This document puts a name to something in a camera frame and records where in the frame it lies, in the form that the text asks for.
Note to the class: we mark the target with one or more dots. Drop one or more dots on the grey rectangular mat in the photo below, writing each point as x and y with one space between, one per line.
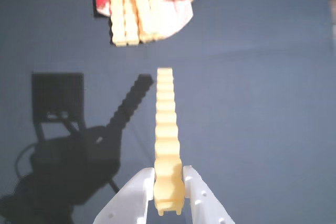
249 116

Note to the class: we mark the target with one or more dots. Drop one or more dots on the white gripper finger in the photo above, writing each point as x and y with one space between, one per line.
128 200
202 197

